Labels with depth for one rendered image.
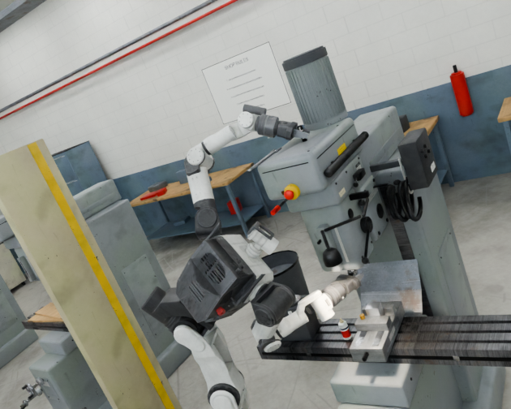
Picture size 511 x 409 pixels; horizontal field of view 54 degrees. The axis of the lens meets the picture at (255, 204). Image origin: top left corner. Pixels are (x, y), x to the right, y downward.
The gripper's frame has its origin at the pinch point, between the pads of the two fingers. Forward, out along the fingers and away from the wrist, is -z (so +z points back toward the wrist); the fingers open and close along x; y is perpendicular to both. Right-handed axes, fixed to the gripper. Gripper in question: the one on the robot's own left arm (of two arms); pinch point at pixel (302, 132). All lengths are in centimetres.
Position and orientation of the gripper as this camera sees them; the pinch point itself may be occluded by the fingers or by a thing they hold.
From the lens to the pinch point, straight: 207.2
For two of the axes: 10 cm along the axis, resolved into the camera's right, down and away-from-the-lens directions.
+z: -9.5, -2.3, 1.9
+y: 1.3, -9.0, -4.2
